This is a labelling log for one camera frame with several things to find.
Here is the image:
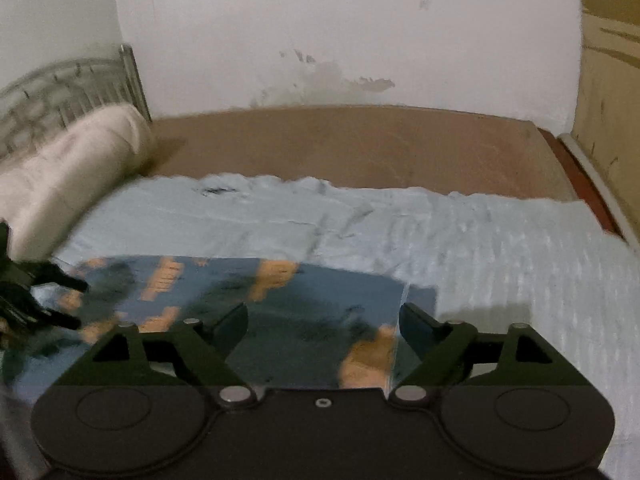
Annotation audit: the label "white bolster pillow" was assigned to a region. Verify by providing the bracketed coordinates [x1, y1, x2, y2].
[0, 102, 157, 263]

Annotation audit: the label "metal headboard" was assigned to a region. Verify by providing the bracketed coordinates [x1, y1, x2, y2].
[0, 44, 152, 166]

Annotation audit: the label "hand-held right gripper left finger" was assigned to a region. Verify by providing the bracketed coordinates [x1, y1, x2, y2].
[75, 302, 256, 405]

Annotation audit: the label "blue pants with orange print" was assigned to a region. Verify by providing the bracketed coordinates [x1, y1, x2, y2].
[0, 254, 441, 393]

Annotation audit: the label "light blue blanket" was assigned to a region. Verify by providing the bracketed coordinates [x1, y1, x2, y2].
[47, 172, 640, 468]

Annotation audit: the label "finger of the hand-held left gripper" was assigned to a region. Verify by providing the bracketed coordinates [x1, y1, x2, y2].
[27, 300, 83, 332]
[27, 260, 90, 293]

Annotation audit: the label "patterned wooden wardrobe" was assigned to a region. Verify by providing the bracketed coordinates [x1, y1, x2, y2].
[569, 0, 640, 223]

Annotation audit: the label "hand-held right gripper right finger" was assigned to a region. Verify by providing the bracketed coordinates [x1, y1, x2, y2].
[387, 302, 571, 405]

